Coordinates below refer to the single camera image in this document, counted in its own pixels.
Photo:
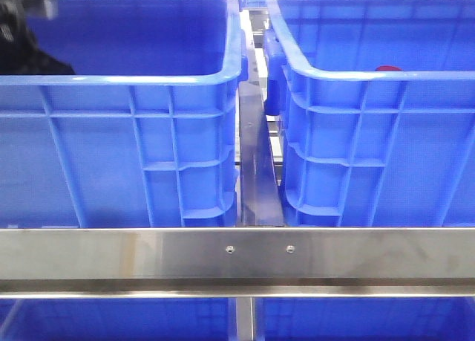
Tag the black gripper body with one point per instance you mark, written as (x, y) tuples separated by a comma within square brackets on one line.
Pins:
[(20, 52)]

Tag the red mushroom push button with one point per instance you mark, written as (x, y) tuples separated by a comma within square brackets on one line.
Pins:
[(388, 68)]

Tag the blue crate front left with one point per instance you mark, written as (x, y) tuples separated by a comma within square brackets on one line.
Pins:
[(142, 134)]

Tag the blue crate lower left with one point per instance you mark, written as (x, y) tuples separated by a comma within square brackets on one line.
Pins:
[(120, 319)]

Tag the blue crate front right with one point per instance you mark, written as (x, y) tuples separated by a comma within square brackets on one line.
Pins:
[(366, 148)]

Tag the blue crate lower right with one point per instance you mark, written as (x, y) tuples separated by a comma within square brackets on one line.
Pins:
[(398, 318)]

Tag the steel rack front rail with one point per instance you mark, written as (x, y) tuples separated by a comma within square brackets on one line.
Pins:
[(237, 261)]

